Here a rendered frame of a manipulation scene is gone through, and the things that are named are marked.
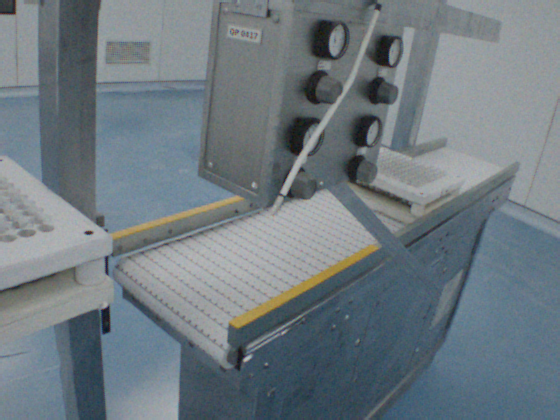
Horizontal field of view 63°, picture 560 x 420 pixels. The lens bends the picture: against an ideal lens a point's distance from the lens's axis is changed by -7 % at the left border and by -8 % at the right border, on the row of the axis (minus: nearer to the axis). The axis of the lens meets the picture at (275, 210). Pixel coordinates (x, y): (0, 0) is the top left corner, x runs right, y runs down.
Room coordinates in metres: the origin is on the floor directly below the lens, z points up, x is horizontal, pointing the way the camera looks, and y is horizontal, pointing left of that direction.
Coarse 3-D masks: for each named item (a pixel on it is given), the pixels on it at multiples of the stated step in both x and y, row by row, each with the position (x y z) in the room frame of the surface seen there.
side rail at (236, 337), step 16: (496, 176) 1.31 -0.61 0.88; (464, 192) 1.12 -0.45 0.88; (480, 192) 1.19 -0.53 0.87; (448, 208) 1.00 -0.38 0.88; (416, 224) 0.87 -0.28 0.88; (432, 224) 0.94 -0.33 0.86; (400, 240) 0.82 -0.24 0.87; (368, 256) 0.72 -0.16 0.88; (384, 256) 0.77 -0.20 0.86; (352, 272) 0.68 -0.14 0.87; (320, 288) 0.61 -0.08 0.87; (288, 304) 0.55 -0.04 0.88; (304, 304) 0.59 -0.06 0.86; (256, 320) 0.50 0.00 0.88; (272, 320) 0.53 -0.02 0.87; (240, 336) 0.48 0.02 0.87; (256, 336) 0.51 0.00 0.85
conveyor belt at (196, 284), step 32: (448, 160) 1.52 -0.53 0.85; (480, 160) 1.60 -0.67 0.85; (320, 192) 1.06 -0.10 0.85; (224, 224) 0.82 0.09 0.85; (256, 224) 0.84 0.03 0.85; (288, 224) 0.87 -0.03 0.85; (320, 224) 0.89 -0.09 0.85; (352, 224) 0.91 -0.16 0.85; (384, 224) 0.94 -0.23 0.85; (128, 256) 0.66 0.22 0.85; (160, 256) 0.68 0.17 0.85; (192, 256) 0.69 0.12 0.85; (224, 256) 0.71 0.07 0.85; (256, 256) 0.72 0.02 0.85; (288, 256) 0.74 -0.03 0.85; (320, 256) 0.76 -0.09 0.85; (128, 288) 0.61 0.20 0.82; (160, 288) 0.59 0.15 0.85; (192, 288) 0.60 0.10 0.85; (224, 288) 0.61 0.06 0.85; (256, 288) 0.63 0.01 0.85; (288, 288) 0.64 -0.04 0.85; (192, 320) 0.53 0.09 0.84; (224, 320) 0.54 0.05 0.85; (224, 352) 0.49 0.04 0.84
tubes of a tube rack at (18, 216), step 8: (0, 192) 0.39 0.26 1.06; (0, 200) 0.38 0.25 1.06; (8, 200) 0.38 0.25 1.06; (0, 208) 0.37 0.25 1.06; (8, 208) 0.37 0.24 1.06; (16, 208) 0.37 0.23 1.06; (0, 216) 0.35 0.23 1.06; (8, 216) 0.36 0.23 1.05; (16, 216) 0.36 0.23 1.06; (24, 216) 0.35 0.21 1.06; (0, 224) 0.34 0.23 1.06; (16, 224) 0.35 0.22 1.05
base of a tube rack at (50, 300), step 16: (64, 272) 0.36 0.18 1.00; (16, 288) 0.32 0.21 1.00; (32, 288) 0.33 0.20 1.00; (48, 288) 0.33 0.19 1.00; (64, 288) 0.34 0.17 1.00; (80, 288) 0.34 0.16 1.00; (96, 288) 0.35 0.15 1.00; (112, 288) 0.36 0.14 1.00; (0, 304) 0.30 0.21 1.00; (16, 304) 0.30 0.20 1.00; (32, 304) 0.31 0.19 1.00; (48, 304) 0.31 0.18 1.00; (64, 304) 0.32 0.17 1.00; (80, 304) 0.34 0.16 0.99; (96, 304) 0.35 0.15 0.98; (0, 320) 0.28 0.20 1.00; (16, 320) 0.29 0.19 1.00; (32, 320) 0.30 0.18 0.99; (48, 320) 0.31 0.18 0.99; (64, 320) 0.32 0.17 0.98; (0, 336) 0.28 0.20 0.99; (16, 336) 0.29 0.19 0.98
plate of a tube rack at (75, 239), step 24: (0, 168) 0.47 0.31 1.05; (24, 192) 0.42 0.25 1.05; (48, 192) 0.43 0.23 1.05; (72, 216) 0.39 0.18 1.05; (24, 240) 0.33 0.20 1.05; (48, 240) 0.34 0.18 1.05; (72, 240) 0.34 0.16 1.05; (96, 240) 0.35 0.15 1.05; (0, 264) 0.29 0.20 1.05; (24, 264) 0.30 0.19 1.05; (48, 264) 0.32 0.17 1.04; (72, 264) 0.33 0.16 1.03; (0, 288) 0.28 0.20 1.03
